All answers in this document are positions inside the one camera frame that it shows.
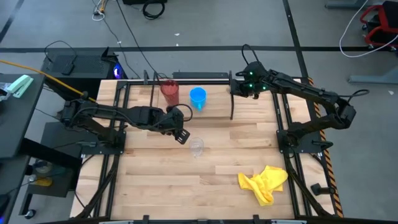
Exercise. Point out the black aluminium table frame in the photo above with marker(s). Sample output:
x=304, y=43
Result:
x=121, y=93

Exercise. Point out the clear glass cup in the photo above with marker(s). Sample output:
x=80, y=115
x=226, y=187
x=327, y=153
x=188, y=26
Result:
x=196, y=146

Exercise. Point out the pink faceted plastic cup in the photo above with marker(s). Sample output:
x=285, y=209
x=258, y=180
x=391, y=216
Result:
x=170, y=91

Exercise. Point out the mint green stapler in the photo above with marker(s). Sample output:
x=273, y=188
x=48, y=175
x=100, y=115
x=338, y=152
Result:
x=20, y=85

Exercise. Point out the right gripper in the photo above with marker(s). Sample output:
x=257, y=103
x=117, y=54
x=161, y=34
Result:
x=252, y=88

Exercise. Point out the black power adapter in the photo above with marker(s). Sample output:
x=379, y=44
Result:
x=67, y=69

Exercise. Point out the yellow black hazard tape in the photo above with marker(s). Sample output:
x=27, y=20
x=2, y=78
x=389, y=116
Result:
x=329, y=171

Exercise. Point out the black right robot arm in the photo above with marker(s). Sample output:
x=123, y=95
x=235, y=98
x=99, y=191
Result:
x=311, y=90

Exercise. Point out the black desk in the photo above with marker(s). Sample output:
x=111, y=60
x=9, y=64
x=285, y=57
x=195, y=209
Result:
x=18, y=124

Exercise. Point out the blue mug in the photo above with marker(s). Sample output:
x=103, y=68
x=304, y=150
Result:
x=198, y=96

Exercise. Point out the tape roll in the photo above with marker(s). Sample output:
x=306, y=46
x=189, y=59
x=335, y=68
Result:
x=43, y=168

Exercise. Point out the grey table leg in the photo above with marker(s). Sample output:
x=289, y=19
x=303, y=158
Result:
x=379, y=76

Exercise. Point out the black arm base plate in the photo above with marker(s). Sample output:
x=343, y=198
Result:
x=102, y=148
x=306, y=143

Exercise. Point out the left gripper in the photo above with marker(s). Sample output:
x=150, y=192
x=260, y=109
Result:
x=174, y=119

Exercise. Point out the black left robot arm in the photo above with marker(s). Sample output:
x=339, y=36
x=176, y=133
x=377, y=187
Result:
x=140, y=116

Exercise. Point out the yellow cloth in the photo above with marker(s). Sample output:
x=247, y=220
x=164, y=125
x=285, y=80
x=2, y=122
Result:
x=264, y=185

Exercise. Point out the red and black cart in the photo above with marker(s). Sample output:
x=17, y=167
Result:
x=384, y=21

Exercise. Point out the black computer tower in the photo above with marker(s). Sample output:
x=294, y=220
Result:
x=84, y=67

